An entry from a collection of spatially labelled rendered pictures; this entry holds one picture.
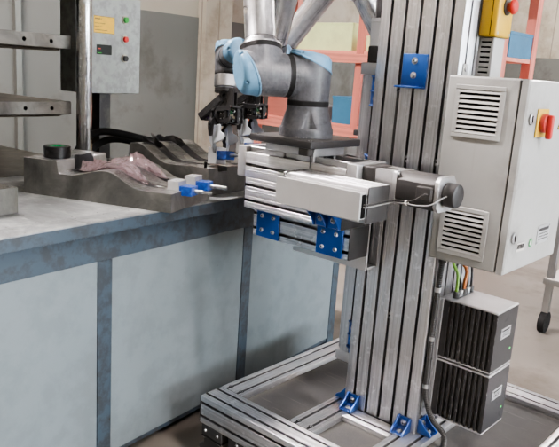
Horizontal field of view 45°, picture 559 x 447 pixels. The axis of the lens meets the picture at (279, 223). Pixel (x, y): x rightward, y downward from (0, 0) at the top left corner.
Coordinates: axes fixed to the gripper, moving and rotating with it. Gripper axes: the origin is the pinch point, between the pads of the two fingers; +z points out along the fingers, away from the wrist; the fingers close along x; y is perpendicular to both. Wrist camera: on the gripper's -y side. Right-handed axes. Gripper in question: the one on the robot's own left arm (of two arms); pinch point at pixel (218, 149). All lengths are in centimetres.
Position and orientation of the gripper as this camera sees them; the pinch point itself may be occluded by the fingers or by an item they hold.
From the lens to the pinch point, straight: 224.1
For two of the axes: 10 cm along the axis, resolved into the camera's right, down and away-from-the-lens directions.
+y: 8.1, 0.4, -5.8
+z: -0.3, 10.0, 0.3
